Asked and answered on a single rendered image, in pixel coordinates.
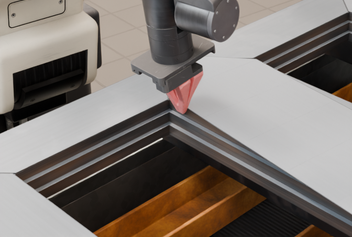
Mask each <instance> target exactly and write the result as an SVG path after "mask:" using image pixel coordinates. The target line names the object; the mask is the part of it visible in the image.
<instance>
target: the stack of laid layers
mask: <svg viewBox="0 0 352 237"><path fill-rule="evenodd" d="M347 41H351V42H352V13H350V12H348V13H346V14H344V15H342V16H340V17H338V18H335V19H333V20H331V21H329V22H327V23H325V24H323V25H321V26H319V27H317V28H315V29H313V30H311V31H309V32H307V33H305V34H303V35H300V36H298V37H296V38H294V39H292V40H290V41H288V42H286V43H284V44H282V45H280V46H278V47H276V48H274V49H272V50H270V51H267V52H265V53H263V54H261V55H259V56H257V57H255V58H254V59H257V60H259V61H261V62H263V63H265V64H267V65H269V66H271V67H272V68H274V69H276V70H278V71H280V72H282V73H284V74H285V73H287V72H289V71H291V70H293V69H295V68H297V67H299V66H301V65H302V64H304V63H306V62H308V61H310V60H312V59H314V58H316V57H318V56H320V55H322V54H324V53H325V52H327V51H329V50H331V49H333V48H335V47H337V46H339V45H341V44H343V43H345V42H347ZM286 75H287V74H286ZM287 76H289V75H287ZM289 77H291V76H289ZM291 78H293V79H295V80H297V81H299V82H301V83H303V84H304V85H306V86H308V87H310V88H312V89H314V90H315V91H317V92H319V93H321V94H323V95H325V96H327V97H329V98H331V99H333V100H335V101H336V102H338V103H340V104H342V105H344V106H346V107H348V108H350V109H352V103H351V102H348V101H346V100H344V99H342V98H339V97H337V96H335V95H332V94H330V93H328V92H326V91H323V90H321V89H319V88H316V87H314V86H312V85H310V84H307V83H305V82H303V81H300V80H298V79H296V78H294V77H291ZM169 134H170V135H172V136H173V137H175V138H177V139H179V140H181V141H182V142H184V143H186V144H188V145H190V146H191V147H193V148H195V149H197V150H198V151H200V152H202V153H203V154H205V155H207V156H209V157H210V158H212V159H214V160H216V161H218V162H219V163H221V164H223V165H225V166H226V167H228V168H230V169H232V170H234V171H235V172H237V173H239V174H241V175H243V176H244V177H246V178H248V179H250V180H251V181H253V182H255V183H257V184H258V185H260V186H262V187H264V188H266V189H267V190H269V191H271V192H273V193H275V194H276V195H278V196H279V197H281V198H283V199H285V200H287V201H288V202H290V203H292V204H294V205H295V206H297V207H299V208H301V209H303V210H304V211H306V212H308V213H310V214H311V215H313V216H315V217H317V218H319V219H320V220H322V221H324V222H326V223H327V224H329V225H331V226H333V227H335V228H336V229H338V230H340V231H342V232H344V233H345V234H347V235H348V236H350V237H352V215H351V214H350V213H348V212H346V211H345V210H343V209H342V208H340V207H339V206H337V205H336V204H334V203H332V202H331V201H329V200H328V199H326V198H325V197H323V196H321V195H320V194H319V193H317V192H316V191H314V190H312V189H311V188H309V187H308V186H306V185H305V184H303V183H301V182H300V181H298V180H297V179H295V178H294V177H292V176H290V175H289V174H287V173H286V172H285V171H283V170H281V169H280V168H278V167H277V166H275V165H274V164H272V163H271V162H269V161H267V160H266V159H264V158H263V157H261V156H260V155H258V154H256V153H255V152H253V151H252V150H251V149H249V148H247V147H246V146H244V145H243V144H241V143H240V142H238V141H236V140H235V139H233V138H232V137H230V136H229V135H227V134H226V133H224V132H222V131H221V130H219V129H218V128H216V127H215V126H213V125H212V124H210V123H209V122H207V121H206V120H204V119H202V118H201V117H199V116H198V115H196V114H195V113H193V112H192V111H190V110H189V109H187V111H186V112H185V113H184V114H182V113H180V112H178V111H177V110H176V109H175V107H174V105H173V104H172V102H171V100H170V99H169V97H168V100H166V101H164V102H162V103H160V104H158V105H156V106H154V107H152V108H150V109H148V110H146V111H144V112H142V113H140V114H138V115H135V116H133V117H131V118H129V119H127V120H125V121H123V122H121V123H119V124H117V125H115V126H113V127H111V128H109V129H107V130H105V131H102V132H100V133H98V134H96V135H94V136H92V137H90V138H88V139H86V140H84V141H82V142H80V143H78V144H76V145H74V146H72V147H69V148H67V149H65V150H63V151H61V152H59V153H57V154H55V155H53V156H51V157H49V158H47V159H45V160H43V161H41V162H39V163H36V164H34V165H32V166H30V167H28V168H26V169H24V170H22V171H20V172H18V173H16V174H14V175H16V176H17V177H19V178H20V179H21V180H23V181H24V182H25V183H27V184H28V185H30V186H31V187H32V188H34V189H35V190H36V191H37V192H39V193H40V194H41V195H43V196H44V197H45V198H48V197H50V196H52V195H54V194H55V193H57V192H59V191H61V190H63V189H65V188H67V187H69V186H71V185H73V184H75V183H76V182H78V181H80V180H82V179H84V178H86V177H88V176H90V175H92V174H94V173H96V172H98V171H99V170H101V169H103V168H105V167H107V166H109V165H111V164H113V163H115V162H117V161H119V160H121V159H123V158H124V157H126V156H128V155H130V154H132V153H134V152H136V151H138V150H140V149H142V148H144V147H146V146H147V145H149V144H151V143H153V142H155V141H157V140H159V139H161V138H163V137H165V136H167V135H169Z"/></svg>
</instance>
